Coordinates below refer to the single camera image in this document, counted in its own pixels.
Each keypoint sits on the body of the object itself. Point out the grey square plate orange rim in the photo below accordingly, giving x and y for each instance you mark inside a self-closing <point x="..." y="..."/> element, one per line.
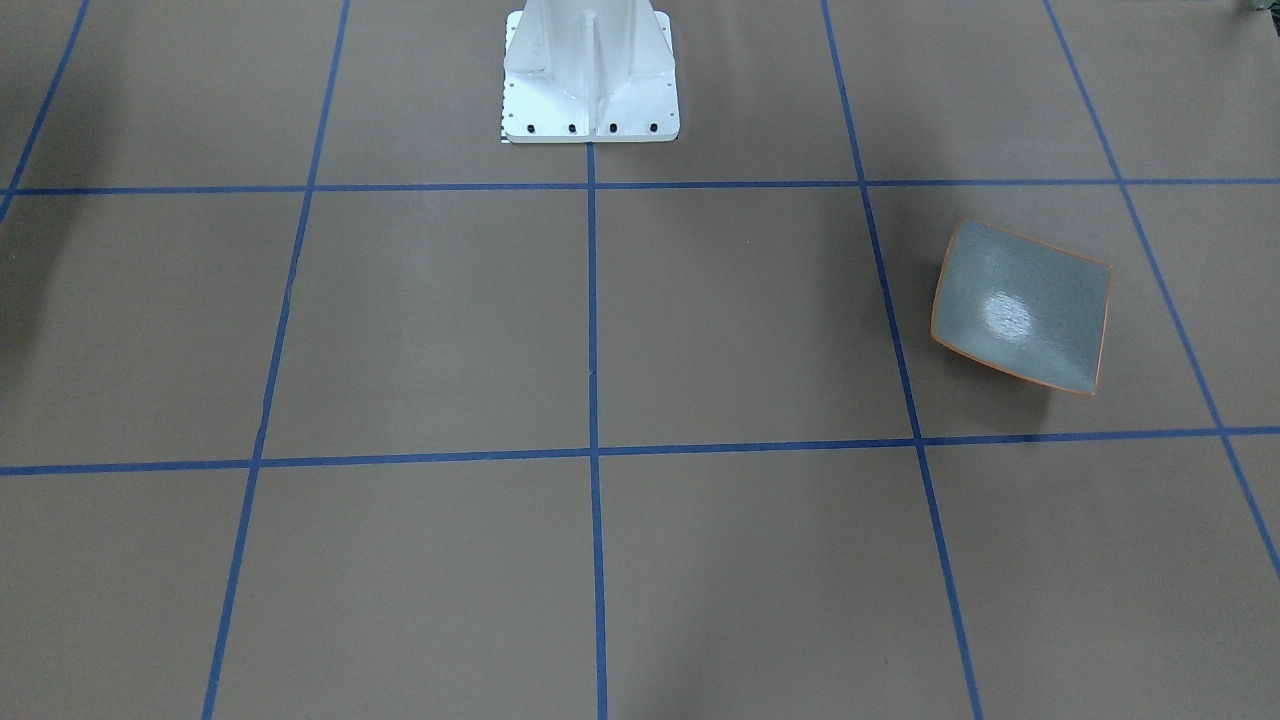
<point x="1023" y="307"/>

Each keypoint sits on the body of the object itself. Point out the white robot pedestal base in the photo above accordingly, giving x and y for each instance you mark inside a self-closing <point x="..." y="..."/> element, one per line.
<point x="589" y="72"/>

